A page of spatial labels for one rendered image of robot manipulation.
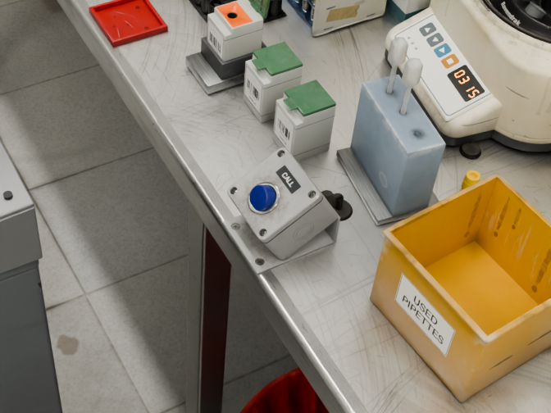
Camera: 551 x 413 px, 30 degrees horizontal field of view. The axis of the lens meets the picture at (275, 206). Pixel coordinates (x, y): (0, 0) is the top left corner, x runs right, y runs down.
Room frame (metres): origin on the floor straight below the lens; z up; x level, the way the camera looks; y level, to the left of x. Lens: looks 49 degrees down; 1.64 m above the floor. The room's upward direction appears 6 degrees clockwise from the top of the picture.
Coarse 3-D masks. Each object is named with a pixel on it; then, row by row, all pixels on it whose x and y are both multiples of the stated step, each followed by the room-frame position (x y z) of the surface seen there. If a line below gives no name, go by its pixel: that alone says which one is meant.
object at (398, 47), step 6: (390, 42) 0.74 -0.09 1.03; (396, 42) 0.74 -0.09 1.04; (402, 42) 0.74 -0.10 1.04; (390, 48) 0.74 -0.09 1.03; (396, 48) 0.74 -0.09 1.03; (402, 48) 0.74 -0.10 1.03; (390, 54) 0.74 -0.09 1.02; (396, 54) 0.73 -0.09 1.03; (402, 54) 0.74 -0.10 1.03; (390, 60) 0.74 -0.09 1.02; (396, 60) 0.73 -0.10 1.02; (402, 60) 0.74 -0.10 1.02
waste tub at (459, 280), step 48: (480, 192) 0.63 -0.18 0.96; (384, 240) 0.57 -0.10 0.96; (432, 240) 0.60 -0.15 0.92; (480, 240) 0.64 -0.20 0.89; (528, 240) 0.60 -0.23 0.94; (384, 288) 0.56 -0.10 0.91; (432, 288) 0.52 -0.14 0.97; (480, 288) 0.59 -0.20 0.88; (528, 288) 0.59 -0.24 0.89; (432, 336) 0.50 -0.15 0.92; (480, 336) 0.47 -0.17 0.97; (528, 336) 0.50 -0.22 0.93; (480, 384) 0.48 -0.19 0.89
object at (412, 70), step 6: (408, 60) 0.72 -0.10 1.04; (414, 60) 0.72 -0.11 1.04; (408, 66) 0.71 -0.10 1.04; (414, 66) 0.71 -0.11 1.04; (420, 66) 0.71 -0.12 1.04; (408, 72) 0.71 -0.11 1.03; (414, 72) 0.71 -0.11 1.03; (420, 72) 0.71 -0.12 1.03; (402, 78) 0.72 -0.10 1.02; (408, 78) 0.71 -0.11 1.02; (414, 78) 0.71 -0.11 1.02; (420, 78) 0.71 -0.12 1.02; (408, 84) 0.71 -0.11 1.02; (414, 84) 0.71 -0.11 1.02
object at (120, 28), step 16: (128, 0) 0.95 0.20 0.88; (144, 0) 0.96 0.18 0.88; (96, 16) 0.91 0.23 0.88; (112, 16) 0.93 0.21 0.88; (128, 16) 0.93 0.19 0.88; (144, 16) 0.93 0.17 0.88; (160, 16) 0.93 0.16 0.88; (112, 32) 0.90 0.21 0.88; (128, 32) 0.90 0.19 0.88; (144, 32) 0.90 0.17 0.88; (160, 32) 0.91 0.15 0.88
